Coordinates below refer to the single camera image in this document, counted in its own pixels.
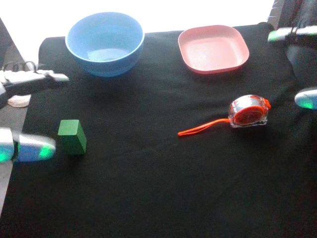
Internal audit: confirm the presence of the blue bowl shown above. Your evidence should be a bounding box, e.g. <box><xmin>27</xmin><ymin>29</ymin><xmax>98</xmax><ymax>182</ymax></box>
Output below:
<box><xmin>65</xmin><ymin>11</ymin><xmax>145</xmax><ymax>78</ymax></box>

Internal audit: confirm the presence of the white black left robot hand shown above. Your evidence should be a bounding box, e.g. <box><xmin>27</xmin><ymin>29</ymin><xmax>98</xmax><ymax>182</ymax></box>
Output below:
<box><xmin>0</xmin><ymin>69</ymin><xmax>70</xmax><ymax>164</ymax></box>

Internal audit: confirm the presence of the dark grey chair back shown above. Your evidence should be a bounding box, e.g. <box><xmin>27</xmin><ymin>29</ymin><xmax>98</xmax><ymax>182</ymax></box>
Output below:
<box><xmin>269</xmin><ymin>0</ymin><xmax>317</xmax><ymax>29</ymax></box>

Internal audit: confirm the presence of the pink square plate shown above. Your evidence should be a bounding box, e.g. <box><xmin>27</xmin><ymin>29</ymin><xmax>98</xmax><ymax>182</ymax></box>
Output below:
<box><xmin>177</xmin><ymin>24</ymin><xmax>250</xmax><ymax>75</ymax></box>

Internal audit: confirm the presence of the green wooden block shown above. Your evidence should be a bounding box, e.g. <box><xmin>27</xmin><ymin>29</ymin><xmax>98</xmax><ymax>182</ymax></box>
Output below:
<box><xmin>57</xmin><ymin>119</ymin><xmax>87</xmax><ymax>156</ymax></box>

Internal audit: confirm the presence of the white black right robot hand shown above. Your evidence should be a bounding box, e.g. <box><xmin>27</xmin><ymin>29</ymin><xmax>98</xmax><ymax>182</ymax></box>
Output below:
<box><xmin>267</xmin><ymin>25</ymin><xmax>317</xmax><ymax>111</ymax></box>

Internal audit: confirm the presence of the person's white shoe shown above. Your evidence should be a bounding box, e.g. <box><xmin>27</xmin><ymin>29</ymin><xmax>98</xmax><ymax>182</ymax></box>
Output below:
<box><xmin>7</xmin><ymin>95</ymin><xmax>32</xmax><ymax>109</ymax></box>

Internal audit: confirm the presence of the clear orange tape measure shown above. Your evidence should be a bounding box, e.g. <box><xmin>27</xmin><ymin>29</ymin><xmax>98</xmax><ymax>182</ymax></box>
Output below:
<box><xmin>177</xmin><ymin>94</ymin><xmax>271</xmax><ymax>137</ymax></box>

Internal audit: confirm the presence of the black table cloth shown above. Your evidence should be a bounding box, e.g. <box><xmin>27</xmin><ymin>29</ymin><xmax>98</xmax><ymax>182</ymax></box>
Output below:
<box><xmin>0</xmin><ymin>22</ymin><xmax>317</xmax><ymax>238</ymax></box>

